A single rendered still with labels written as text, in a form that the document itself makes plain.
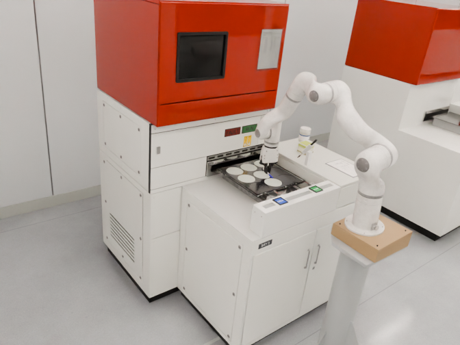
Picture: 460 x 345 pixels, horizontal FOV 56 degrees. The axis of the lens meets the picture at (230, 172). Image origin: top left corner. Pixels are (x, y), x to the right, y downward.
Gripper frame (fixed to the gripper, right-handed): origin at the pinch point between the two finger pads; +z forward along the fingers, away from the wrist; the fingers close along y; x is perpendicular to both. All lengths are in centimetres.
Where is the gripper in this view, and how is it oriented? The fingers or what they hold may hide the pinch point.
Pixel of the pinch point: (267, 170)
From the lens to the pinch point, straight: 255.2
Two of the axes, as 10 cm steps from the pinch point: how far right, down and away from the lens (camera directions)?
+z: -0.9, 9.0, 4.3
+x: 3.6, 4.3, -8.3
